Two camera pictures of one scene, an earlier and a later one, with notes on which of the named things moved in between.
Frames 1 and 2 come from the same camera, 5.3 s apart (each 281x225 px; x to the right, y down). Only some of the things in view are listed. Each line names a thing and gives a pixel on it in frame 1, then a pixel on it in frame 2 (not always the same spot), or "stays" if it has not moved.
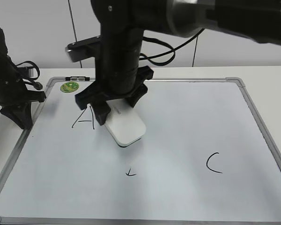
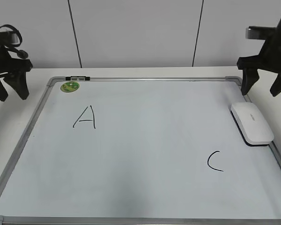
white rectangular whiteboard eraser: x=124 y=125 → x=252 y=124
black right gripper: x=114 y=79 → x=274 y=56
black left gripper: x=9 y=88 → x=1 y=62
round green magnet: x=69 y=87 stays
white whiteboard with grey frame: x=206 y=156 stays
